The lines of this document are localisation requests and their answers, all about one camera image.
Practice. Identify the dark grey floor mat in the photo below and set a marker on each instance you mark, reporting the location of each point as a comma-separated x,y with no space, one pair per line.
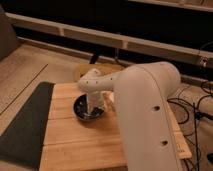
22,141

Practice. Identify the black table leg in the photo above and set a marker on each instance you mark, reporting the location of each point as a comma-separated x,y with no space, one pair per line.
94,58

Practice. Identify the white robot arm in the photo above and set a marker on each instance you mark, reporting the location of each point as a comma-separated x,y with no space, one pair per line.
140,98

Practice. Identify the white metal shelf frame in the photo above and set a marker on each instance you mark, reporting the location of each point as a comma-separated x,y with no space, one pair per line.
153,48

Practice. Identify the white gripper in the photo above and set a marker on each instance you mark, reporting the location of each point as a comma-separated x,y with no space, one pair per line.
95,99

